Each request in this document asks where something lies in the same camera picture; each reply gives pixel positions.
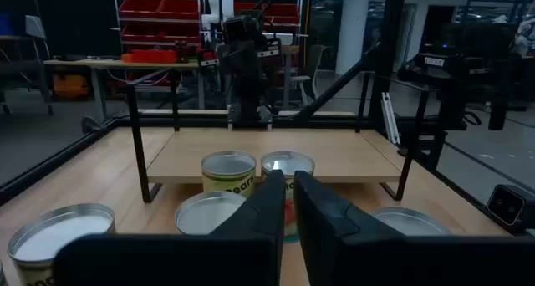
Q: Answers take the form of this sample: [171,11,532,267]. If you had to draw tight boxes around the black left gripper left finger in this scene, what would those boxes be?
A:
[53,169,287,286]

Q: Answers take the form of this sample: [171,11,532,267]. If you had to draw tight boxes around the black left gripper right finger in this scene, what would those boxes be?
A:
[293,171,535,286]

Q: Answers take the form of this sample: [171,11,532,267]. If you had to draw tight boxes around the oranges can green label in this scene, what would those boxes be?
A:
[174,190,248,236]

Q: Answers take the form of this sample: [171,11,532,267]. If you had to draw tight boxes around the pears can green label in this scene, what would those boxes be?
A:
[201,151,257,198]

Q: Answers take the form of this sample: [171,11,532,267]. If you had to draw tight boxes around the tomatoes can blue label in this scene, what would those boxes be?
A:
[261,151,315,244]

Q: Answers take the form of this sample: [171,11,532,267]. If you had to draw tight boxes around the pineapple can orange label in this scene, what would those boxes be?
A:
[7,202,116,286]

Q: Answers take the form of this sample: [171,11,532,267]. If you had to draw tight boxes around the wooden shelf black metal legs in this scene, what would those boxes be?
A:
[125,70,431,204]

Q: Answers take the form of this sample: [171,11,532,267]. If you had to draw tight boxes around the red storage bin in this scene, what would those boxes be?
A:
[158,0,201,21]
[233,2,301,28]
[120,24,162,43]
[160,24,201,44]
[119,0,163,19]

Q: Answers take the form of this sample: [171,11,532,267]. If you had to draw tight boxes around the cherries can blue label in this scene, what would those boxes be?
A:
[370,206,452,237]

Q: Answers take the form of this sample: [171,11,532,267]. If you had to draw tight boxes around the light office chair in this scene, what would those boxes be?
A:
[290,44,328,107]

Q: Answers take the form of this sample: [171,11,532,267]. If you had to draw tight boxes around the metal storage rack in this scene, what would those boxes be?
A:
[111,0,305,107]

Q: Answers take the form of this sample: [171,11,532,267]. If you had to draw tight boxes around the orange-red box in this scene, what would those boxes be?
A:
[120,49,177,64]

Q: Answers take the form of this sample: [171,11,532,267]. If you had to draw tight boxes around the white round column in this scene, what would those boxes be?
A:
[335,0,371,76]

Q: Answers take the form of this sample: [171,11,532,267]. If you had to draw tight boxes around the white aluminium profile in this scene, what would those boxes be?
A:
[380,92,401,146]

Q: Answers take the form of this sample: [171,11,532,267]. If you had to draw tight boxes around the orange crate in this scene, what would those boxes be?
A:
[52,73,91,100]

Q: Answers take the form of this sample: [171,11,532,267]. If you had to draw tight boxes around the black table-level camera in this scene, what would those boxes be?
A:
[486,184,535,233]

